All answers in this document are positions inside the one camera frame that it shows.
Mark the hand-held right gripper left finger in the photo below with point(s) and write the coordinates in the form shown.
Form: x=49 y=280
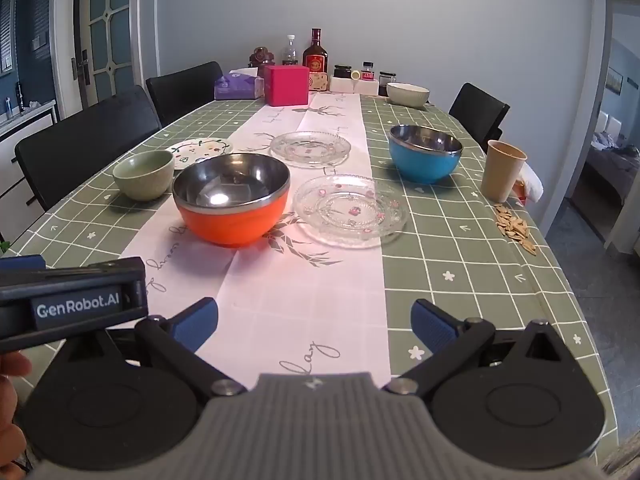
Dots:
x=197 y=320

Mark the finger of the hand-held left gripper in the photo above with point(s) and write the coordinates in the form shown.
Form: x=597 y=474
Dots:
x=22 y=263

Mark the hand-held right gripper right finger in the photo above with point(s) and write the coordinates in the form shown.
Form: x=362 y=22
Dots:
x=430 y=325

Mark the orange steel-lined bowl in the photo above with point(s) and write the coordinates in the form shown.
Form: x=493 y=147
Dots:
x=230 y=220

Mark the green ceramic bowl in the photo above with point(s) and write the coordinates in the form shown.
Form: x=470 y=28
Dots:
x=142 y=182

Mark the clear glass flowered plate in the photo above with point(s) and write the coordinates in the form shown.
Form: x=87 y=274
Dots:
x=310 y=149
x=350 y=210

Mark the blue steel-lined bowl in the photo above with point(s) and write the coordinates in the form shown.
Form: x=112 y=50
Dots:
x=422 y=167

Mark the white floral ceramic plate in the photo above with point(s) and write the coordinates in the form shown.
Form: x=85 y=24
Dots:
x=200 y=149

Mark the person's left hand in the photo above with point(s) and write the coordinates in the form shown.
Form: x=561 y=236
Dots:
x=11 y=410

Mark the white cabinet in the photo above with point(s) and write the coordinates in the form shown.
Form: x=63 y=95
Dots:
x=25 y=135

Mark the pile of seed shells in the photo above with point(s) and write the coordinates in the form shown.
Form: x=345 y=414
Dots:
x=510 y=225

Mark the black chair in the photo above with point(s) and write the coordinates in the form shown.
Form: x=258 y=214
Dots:
x=85 y=145
x=477 y=110
x=185 y=90

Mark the beige cup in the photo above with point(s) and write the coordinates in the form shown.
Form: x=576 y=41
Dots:
x=502 y=175

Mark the white plastic bag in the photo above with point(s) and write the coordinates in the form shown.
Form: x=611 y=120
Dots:
x=532 y=185

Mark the white ceramic bowl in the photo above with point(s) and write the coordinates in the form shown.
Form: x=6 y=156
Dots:
x=407 y=96

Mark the purple tissue pack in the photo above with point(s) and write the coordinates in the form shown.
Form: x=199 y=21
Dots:
x=237 y=87

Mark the bed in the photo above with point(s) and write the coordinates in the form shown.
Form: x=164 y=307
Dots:
x=612 y=160

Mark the tall dark glass jar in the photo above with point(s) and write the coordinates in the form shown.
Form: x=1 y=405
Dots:
x=387 y=82

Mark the pink box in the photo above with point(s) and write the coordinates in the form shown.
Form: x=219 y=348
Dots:
x=285 y=85

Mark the white box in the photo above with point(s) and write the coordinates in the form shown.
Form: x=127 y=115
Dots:
x=345 y=86

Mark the white glass-panel door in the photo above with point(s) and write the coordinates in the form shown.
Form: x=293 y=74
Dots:
x=112 y=25

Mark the small bottle red label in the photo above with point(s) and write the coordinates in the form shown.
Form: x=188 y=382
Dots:
x=368 y=72

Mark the cream patterned tin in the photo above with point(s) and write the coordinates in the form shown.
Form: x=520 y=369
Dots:
x=318 y=82

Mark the wide dark jar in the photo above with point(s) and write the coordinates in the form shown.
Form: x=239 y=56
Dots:
x=342 y=71

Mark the brown figurine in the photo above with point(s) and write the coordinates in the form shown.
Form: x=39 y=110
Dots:
x=262 y=55

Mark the clear plastic bottle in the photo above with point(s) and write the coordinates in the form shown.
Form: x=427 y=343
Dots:
x=290 y=52

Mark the brown liquor bottle red label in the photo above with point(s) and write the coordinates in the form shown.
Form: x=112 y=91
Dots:
x=315 y=57

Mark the framed wall picture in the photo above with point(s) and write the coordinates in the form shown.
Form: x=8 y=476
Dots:
x=614 y=80

